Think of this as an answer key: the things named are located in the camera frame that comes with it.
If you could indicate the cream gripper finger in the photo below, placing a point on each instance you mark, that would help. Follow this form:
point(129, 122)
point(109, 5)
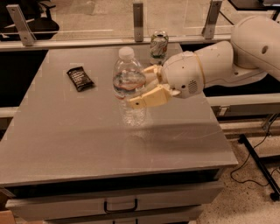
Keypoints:
point(158, 96)
point(153, 73)

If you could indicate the white rounded gripper body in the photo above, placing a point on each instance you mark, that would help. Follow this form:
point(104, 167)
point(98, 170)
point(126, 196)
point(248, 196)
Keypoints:
point(181, 73)

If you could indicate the clear plastic water bottle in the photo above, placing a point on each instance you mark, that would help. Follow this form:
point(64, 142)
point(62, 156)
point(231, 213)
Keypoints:
point(128, 81)

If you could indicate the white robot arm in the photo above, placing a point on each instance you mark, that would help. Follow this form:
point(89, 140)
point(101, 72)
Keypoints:
point(252, 52)

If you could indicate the black rxbar chocolate wrapper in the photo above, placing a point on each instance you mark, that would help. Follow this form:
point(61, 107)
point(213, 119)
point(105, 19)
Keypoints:
point(80, 79)

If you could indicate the white green soda can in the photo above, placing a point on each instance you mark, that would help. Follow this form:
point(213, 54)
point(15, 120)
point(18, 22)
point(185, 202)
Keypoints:
point(158, 47)

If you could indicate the lower grey cabinet drawer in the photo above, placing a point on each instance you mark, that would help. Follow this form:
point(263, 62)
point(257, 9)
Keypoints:
point(180, 214)

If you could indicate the grey cabinet drawer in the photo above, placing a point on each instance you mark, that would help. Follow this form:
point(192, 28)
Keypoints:
point(180, 214)
point(87, 204)

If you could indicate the black office chair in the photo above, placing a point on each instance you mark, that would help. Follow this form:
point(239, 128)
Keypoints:
point(37, 14)

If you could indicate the black floor stand leg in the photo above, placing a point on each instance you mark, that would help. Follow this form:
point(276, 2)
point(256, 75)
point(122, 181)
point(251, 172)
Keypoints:
point(275, 195)

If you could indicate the right metal bracket post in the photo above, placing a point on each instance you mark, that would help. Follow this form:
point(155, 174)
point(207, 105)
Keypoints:
point(211, 19)

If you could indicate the metal bracket post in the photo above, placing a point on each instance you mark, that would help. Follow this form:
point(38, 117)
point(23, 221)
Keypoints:
point(24, 32)
point(211, 19)
point(138, 20)

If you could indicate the middle metal bracket post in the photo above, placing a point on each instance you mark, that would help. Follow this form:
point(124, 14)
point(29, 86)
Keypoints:
point(138, 20)

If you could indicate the grey horizontal rail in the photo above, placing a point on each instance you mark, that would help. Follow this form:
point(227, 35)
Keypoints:
point(14, 46)

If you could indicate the black drawer handle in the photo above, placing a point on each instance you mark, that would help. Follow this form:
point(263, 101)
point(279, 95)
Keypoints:
point(117, 207)

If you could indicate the left metal bracket post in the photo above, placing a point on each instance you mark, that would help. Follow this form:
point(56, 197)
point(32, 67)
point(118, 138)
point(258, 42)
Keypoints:
point(24, 32)

